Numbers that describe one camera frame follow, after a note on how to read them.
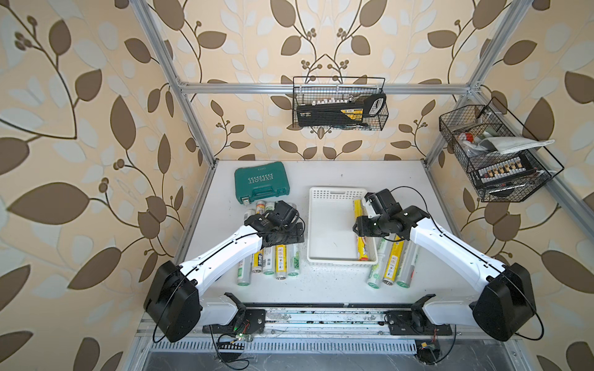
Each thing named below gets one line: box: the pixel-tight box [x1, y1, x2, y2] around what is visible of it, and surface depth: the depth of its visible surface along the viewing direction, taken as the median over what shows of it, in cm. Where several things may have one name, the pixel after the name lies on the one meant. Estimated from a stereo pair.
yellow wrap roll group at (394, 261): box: [382, 234, 405, 286], surface depth 84 cm
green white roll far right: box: [396, 239, 420, 289], surface depth 84 cm
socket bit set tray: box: [477, 154, 536, 185], surface depth 68 cm
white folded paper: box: [480, 136, 556, 155], surface depth 63 cm
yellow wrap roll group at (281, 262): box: [275, 244, 287, 281], surface depth 86 cm
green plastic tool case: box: [234, 161, 291, 206], surface depth 109 cm
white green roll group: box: [366, 233, 396, 290], surface depth 83 cm
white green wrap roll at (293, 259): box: [286, 243, 300, 277], surface depth 86 cm
